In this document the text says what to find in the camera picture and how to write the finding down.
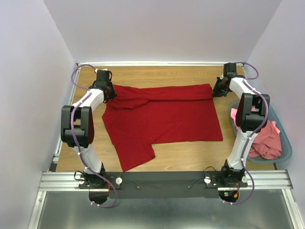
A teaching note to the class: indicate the translucent blue laundry basket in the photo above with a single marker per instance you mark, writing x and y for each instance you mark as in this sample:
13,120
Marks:
283,148

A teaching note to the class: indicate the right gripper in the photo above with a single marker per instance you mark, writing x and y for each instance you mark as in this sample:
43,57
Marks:
216,93

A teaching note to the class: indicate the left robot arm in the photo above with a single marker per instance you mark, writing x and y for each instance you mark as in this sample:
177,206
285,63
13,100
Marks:
77,127

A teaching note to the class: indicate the dark red t-shirt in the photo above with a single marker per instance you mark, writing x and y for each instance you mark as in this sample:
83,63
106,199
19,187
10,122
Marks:
138,118

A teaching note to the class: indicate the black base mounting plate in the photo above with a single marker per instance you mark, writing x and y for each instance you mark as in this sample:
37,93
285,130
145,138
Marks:
149,185

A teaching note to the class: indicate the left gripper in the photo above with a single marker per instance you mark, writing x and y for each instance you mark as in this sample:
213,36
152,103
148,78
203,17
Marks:
113,94

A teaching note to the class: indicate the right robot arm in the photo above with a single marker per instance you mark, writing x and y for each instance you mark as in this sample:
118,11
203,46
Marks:
251,117

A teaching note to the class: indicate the pink t-shirt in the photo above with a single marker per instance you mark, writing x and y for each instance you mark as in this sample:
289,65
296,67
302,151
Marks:
267,143

